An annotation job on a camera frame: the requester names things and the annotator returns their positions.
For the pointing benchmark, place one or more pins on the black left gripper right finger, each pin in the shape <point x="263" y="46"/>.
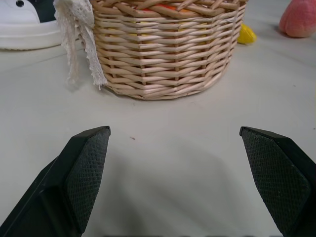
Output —
<point x="276" y="177"/>

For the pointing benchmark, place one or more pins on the pink peach toy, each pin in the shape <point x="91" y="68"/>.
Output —
<point x="298" y="19"/>

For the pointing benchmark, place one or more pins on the cream lace ribbon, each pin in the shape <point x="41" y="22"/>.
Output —
<point x="79" y="42"/>

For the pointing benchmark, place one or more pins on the orange object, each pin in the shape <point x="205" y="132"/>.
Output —
<point x="164" y="8"/>

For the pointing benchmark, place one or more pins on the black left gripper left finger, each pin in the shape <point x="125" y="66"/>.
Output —
<point x="79" y="182"/>

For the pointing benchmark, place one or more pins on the small yellow toy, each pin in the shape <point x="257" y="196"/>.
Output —
<point x="247" y="35"/>

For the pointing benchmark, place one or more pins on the white and black sneaker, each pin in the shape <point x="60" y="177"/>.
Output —
<point x="24" y="23"/>

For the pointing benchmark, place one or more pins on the round wicker basket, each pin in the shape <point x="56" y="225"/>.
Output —
<point x="170" y="49"/>

